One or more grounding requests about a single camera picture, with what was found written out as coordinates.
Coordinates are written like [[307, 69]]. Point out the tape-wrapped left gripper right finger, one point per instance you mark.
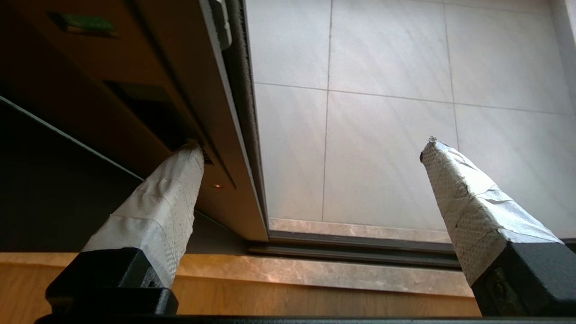
[[477, 216]]

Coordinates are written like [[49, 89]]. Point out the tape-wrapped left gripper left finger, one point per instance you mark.
[[153, 216]]

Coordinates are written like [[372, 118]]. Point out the brown-framed sliding glass door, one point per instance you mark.
[[135, 54]]

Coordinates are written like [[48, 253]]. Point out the dark metal floor door track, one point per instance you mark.
[[360, 252]]

